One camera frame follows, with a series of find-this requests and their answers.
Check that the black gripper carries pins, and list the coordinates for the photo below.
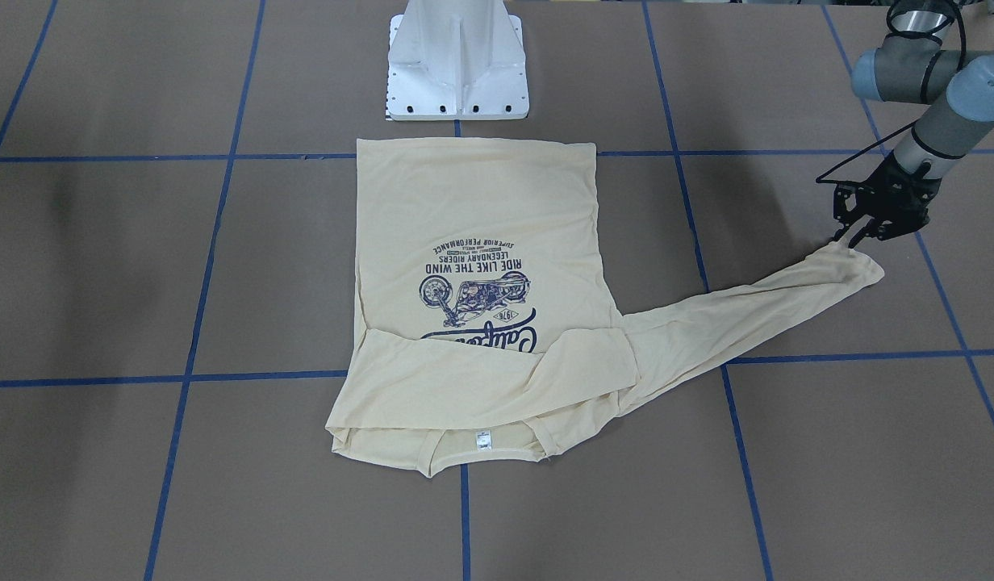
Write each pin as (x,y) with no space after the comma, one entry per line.
(901,187)

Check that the beige long-sleeve printed shirt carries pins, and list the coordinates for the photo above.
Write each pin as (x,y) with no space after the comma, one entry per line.
(483,327)

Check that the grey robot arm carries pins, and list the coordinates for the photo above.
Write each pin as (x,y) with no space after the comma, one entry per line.
(956,86)

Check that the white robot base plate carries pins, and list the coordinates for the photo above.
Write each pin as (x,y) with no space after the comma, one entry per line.
(456,61)

